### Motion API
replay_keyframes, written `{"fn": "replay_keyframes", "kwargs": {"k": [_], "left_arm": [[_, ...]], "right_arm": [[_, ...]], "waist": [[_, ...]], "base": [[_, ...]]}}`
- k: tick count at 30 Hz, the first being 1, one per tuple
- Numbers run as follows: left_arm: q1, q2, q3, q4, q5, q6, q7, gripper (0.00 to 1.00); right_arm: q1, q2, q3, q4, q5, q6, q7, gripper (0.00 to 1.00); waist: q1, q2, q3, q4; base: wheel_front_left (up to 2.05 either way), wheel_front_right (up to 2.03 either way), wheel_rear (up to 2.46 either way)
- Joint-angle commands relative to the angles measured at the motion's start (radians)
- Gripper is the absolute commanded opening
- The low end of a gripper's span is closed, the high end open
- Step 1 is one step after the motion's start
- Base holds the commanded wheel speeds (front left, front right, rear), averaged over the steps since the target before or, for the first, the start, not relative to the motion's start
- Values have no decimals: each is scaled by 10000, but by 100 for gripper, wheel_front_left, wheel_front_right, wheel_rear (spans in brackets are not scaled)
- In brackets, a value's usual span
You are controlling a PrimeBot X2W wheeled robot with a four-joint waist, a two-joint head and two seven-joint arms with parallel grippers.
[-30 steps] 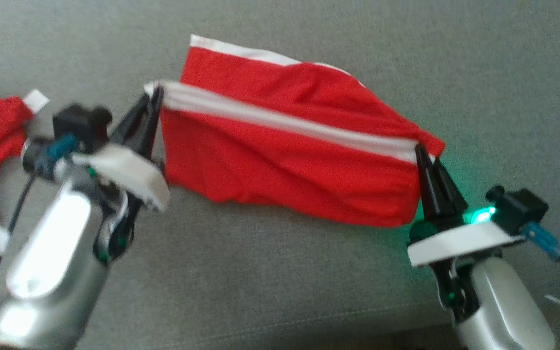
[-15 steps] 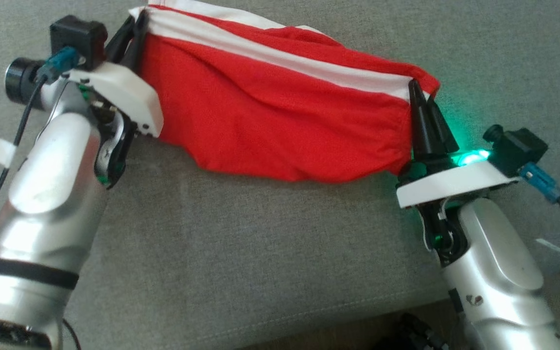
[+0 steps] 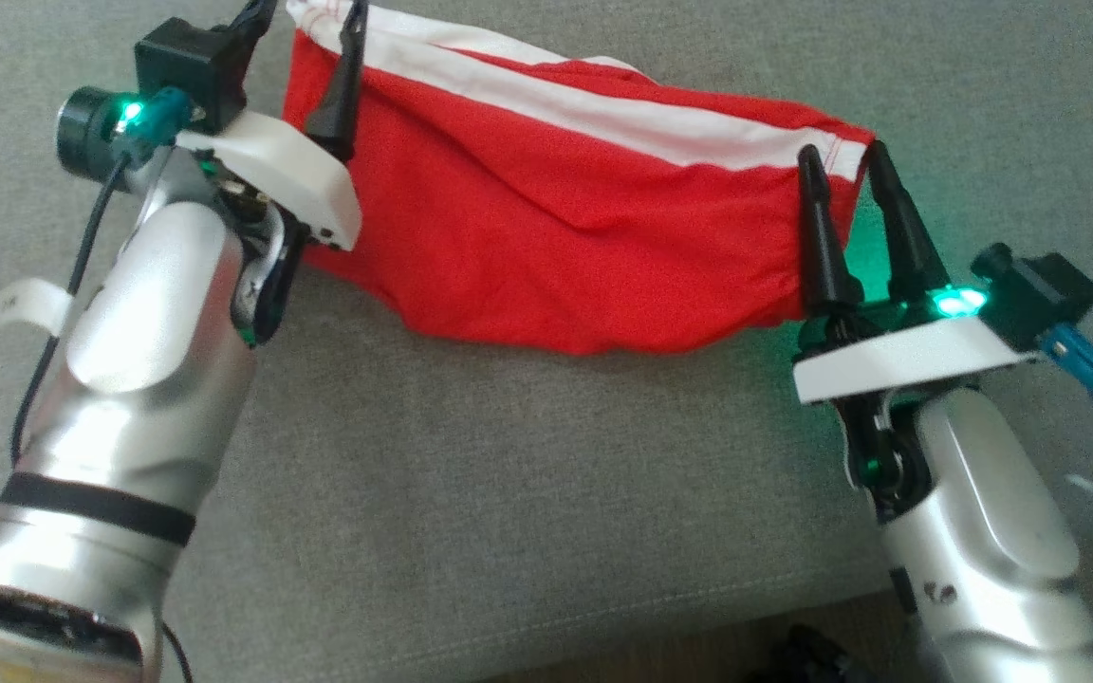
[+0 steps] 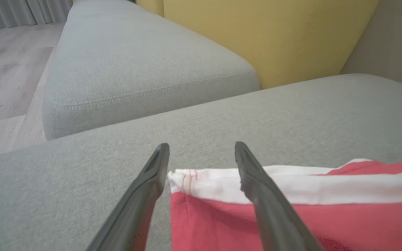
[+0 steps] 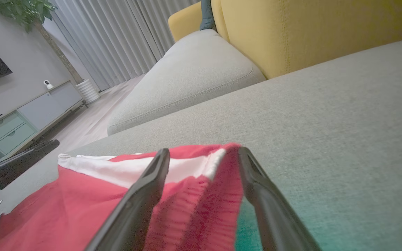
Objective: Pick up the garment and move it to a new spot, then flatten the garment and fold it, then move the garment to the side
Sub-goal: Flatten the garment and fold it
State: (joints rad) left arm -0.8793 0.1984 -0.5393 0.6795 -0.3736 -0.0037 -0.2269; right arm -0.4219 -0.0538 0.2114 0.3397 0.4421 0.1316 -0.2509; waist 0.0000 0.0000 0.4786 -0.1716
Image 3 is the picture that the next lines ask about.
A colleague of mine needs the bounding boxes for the teal left camera connector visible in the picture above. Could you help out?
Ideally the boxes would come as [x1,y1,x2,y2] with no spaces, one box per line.
[110,87,192,167]

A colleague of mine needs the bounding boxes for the white left cable strap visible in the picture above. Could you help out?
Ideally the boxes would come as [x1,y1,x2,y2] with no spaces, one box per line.
[0,280,73,338]

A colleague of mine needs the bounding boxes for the blue right camera connector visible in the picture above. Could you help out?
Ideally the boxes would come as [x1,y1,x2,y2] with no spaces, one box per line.
[1040,323,1093,409]

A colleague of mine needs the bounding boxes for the red shorts with white stripes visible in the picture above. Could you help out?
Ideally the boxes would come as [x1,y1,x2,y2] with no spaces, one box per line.
[281,0,875,357]

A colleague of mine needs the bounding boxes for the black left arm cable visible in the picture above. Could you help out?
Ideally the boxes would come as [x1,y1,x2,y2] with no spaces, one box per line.
[10,152,130,471]

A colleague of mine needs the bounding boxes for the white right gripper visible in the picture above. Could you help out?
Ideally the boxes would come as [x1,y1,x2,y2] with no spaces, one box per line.
[791,140,1027,405]

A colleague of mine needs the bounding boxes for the grey sofa seat cushion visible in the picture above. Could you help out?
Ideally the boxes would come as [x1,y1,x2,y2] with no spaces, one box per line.
[0,0,1093,683]

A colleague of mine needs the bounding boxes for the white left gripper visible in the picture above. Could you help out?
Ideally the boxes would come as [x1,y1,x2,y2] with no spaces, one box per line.
[175,0,369,252]

